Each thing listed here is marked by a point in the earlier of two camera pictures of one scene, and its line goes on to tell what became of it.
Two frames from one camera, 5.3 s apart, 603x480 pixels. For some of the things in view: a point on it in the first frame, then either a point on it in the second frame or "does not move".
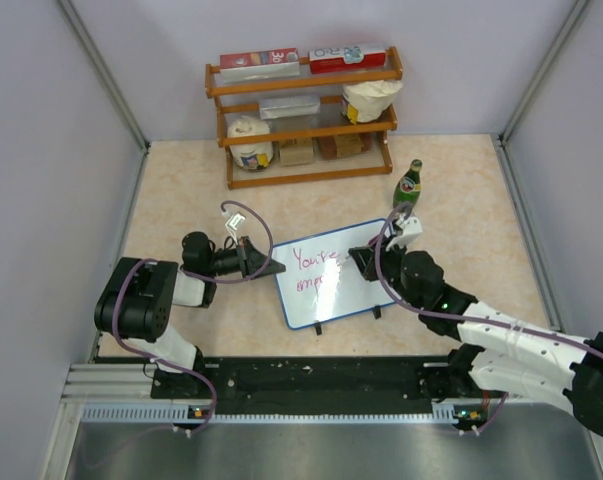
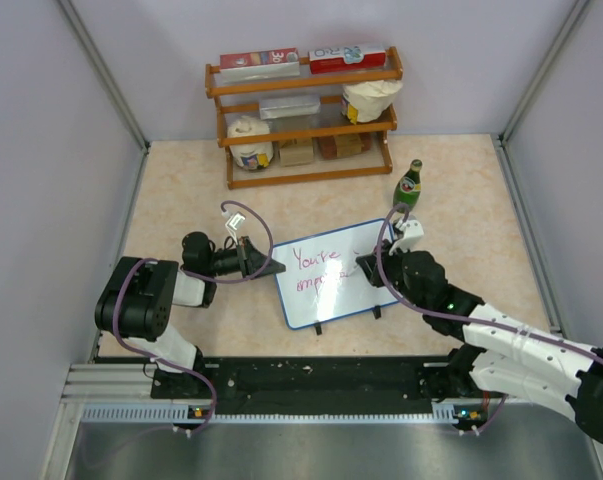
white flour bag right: x=365 y=101 does not move
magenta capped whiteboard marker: x=370 y=242 to x=353 y=271
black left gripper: x=251 y=260 does not move
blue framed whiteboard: x=321 y=280 does not move
